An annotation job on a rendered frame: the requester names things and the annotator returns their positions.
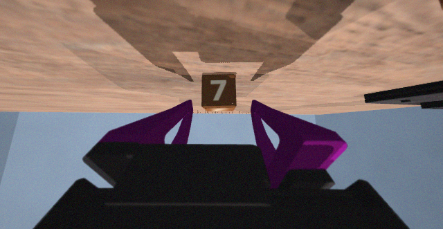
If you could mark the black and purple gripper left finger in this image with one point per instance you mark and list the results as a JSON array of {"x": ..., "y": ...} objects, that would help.
[{"x": 152, "y": 129}]

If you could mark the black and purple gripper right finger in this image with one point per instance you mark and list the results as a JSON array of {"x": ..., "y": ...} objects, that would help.
[{"x": 303, "y": 145}]

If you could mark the brown number cube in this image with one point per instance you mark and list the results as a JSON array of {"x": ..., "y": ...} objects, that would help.
[{"x": 218, "y": 92}]

